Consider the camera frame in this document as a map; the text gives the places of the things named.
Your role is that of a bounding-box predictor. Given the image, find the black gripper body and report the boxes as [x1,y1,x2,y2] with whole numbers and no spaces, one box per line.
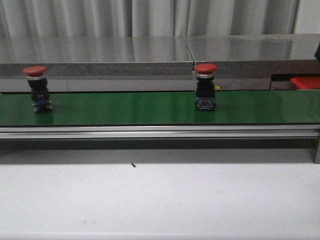
[314,44,320,63]

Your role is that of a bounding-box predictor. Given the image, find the grey stone counter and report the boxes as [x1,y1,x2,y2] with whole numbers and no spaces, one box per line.
[0,34,320,93]

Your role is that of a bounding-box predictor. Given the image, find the green conveyor belt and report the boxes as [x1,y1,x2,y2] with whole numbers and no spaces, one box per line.
[0,90,320,127]

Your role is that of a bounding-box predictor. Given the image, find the red mushroom push button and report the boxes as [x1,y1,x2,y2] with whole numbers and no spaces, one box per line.
[194,63,218,111]

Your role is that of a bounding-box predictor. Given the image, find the red plastic bin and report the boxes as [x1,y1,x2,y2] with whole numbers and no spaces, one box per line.
[290,76,320,90]

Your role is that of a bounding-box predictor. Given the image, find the white pleated curtain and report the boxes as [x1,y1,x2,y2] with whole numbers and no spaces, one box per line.
[0,0,301,38]

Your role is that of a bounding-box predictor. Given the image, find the aluminium conveyor frame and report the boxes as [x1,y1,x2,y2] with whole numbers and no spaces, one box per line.
[0,124,320,165]

